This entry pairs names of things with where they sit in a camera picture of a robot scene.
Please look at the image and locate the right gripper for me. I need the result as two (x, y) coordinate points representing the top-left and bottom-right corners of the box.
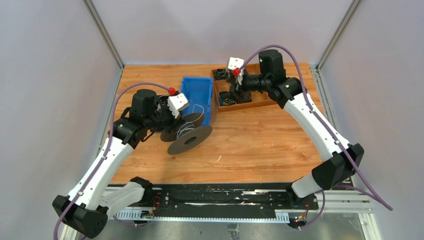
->
(222, 69), (270, 104)

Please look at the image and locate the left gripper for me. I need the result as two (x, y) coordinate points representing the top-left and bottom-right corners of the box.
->
(145, 99), (187, 134)

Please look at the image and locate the white wire cable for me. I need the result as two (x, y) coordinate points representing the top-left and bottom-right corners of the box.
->
(176, 103), (206, 139)

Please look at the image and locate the dark grey cable spool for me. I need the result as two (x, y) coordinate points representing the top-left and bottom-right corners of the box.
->
(160, 112), (213, 155)

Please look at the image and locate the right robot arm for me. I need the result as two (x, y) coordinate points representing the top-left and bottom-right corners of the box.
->
(226, 49), (364, 209)

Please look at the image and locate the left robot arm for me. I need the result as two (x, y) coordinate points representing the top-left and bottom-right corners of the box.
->
(52, 87), (189, 240)

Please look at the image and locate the wooden compartment tray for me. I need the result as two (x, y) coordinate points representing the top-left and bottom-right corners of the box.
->
(211, 64), (276, 113)

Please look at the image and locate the rolled tie yellow green front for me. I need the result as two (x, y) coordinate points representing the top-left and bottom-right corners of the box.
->
(218, 91), (235, 106)

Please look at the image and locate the black plastic bin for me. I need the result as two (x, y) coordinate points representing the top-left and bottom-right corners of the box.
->
(153, 94), (170, 111)

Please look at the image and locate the rolled tie green pattern back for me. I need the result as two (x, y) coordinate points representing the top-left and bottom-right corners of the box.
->
(213, 68), (229, 81)

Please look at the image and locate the blue plastic bin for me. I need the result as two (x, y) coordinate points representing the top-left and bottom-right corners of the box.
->
(180, 76), (213, 126)

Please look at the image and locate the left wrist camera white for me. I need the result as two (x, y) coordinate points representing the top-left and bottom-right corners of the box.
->
(167, 93), (190, 119)

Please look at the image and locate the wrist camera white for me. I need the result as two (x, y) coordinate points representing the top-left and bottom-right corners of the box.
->
(167, 93), (190, 119)
(226, 57), (245, 85)

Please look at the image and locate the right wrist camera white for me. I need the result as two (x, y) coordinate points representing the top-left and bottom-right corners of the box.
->
(226, 57), (245, 85)

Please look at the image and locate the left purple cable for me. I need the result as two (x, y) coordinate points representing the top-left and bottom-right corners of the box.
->
(52, 82), (176, 240)

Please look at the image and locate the purple cable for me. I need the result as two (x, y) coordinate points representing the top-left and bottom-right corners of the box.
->
(52, 82), (176, 240)
(232, 44), (394, 230)

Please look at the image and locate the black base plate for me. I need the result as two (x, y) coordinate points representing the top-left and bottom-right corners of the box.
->
(143, 182), (319, 220)

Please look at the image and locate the aluminium frame rail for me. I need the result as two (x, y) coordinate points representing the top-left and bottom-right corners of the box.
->
(109, 183), (372, 223)

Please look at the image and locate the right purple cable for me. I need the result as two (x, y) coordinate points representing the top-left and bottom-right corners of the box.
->
(232, 44), (394, 230)

